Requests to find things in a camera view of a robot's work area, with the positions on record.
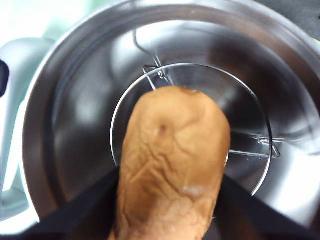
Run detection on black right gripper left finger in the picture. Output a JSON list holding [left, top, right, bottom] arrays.
[[0, 166, 121, 240]]

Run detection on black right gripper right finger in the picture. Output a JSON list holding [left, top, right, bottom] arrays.
[[202, 172, 320, 240]]

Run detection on brown potato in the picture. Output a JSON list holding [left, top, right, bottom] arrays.
[[109, 84, 231, 240]]

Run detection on mint green steamer pot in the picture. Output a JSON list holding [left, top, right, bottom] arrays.
[[21, 0, 320, 226]]

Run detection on mint green breakfast machine base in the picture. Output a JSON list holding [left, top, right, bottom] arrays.
[[0, 184, 41, 230]]

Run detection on mint green hinged griddle cover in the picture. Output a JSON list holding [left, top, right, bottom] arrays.
[[0, 0, 106, 51]]

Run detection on wire steaming rack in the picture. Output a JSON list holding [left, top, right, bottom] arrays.
[[109, 28, 282, 197]]

